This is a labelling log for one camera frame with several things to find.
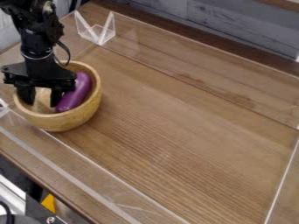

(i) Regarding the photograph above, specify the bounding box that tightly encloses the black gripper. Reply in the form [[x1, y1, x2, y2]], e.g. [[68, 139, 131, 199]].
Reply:
[[1, 54, 76, 108]]

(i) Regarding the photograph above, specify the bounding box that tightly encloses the brown wooden bowl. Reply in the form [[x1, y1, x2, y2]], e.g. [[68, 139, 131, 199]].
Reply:
[[13, 61, 101, 132]]

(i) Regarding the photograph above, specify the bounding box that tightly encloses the purple toy eggplant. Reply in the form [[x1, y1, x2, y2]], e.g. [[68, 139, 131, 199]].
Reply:
[[55, 72, 92, 113]]

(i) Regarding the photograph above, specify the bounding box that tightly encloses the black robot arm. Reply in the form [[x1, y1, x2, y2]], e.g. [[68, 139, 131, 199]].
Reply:
[[0, 0, 77, 107]]

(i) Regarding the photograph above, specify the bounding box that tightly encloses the yellow black device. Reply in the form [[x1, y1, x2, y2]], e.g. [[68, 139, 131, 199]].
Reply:
[[41, 193, 71, 224]]

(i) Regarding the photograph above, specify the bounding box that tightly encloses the clear acrylic corner bracket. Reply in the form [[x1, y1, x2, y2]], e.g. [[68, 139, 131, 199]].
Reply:
[[73, 11, 116, 46]]

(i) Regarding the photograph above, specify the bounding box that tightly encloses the clear acrylic tray wall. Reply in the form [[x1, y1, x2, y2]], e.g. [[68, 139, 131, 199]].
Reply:
[[0, 3, 299, 224]]

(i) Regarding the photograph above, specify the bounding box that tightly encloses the black cable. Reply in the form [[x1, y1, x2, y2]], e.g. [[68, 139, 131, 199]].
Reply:
[[0, 199, 15, 224]]

